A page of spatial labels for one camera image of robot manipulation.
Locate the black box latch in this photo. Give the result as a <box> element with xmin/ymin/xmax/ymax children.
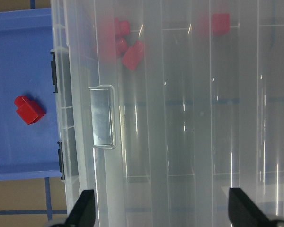
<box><xmin>50</xmin><ymin>50</ymin><xmax>58</xmax><ymax>93</ymax></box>

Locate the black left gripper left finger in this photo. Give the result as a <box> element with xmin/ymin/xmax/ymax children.
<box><xmin>64</xmin><ymin>189</ymin><xmax>95</xmax><ymax>227</ymax></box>

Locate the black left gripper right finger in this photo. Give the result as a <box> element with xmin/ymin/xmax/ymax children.
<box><xmin>228</xmin><ymin>188</ymin><xmax>276</xmax><ymax>227</ymax></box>

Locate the clear plastic storage box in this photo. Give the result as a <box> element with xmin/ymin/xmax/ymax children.
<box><xmin>51</xmin><ymin>0</ymin><xmax>284</xmax><ymax>227</ymax></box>

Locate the blue plastic tray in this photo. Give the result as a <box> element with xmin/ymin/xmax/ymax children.
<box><xmin>0</xmin><ymin>8</ymin><xmax>60</xmax><ymax>181</ymax></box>

